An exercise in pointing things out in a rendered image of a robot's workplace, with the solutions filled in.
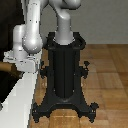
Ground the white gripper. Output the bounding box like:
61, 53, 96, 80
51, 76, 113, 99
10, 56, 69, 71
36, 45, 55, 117
3, 49, 43, 74

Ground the brown door handle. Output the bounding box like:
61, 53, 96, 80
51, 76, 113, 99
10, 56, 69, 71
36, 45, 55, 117
0, 62, 23, 78

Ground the black robot pedestal mount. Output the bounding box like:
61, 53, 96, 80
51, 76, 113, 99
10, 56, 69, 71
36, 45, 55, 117
32, 31, 100, 125

